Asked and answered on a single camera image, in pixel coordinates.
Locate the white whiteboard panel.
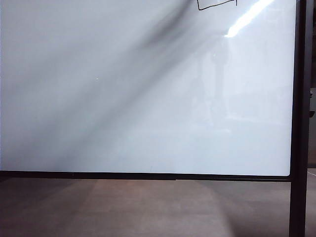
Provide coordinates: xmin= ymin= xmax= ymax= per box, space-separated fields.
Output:
xmin=0 ymin=0 xmax=297 ymax=177

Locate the white whiteboard with black frame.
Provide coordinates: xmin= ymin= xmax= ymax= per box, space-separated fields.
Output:
xmin=0 ymin=0 xmax=310 ymax=237

